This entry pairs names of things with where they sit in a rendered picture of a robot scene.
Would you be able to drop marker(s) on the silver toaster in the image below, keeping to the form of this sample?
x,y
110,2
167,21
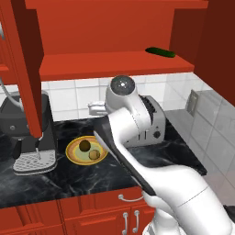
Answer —
x,y
156,119

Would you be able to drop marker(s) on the red base cabinet door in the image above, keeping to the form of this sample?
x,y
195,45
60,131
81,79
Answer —
x,y
145,218
95,225

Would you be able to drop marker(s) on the black coffee machine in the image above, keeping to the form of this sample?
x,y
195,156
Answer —
x,y
13,116

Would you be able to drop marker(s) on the red drawer front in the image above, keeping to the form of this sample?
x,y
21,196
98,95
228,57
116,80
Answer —
x,y
29,218
91,200

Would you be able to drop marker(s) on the green cucumber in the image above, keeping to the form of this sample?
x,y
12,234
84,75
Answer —
x,y
160,52

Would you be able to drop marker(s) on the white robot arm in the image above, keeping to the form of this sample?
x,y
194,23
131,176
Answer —
x,y
183,195

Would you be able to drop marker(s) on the grey wall outlet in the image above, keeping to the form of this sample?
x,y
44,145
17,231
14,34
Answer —
x,y
192,103

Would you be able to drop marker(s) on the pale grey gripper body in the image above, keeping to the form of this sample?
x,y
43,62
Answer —
x,y
98,108

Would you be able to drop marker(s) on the red wall cabinet with shelf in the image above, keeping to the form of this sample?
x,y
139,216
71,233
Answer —
x,y
101,33

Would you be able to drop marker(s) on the yellow plate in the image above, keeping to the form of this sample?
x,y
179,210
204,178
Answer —
x,y
74,154

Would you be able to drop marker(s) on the tan round bread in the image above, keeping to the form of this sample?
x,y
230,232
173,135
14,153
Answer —
x,y
94,154

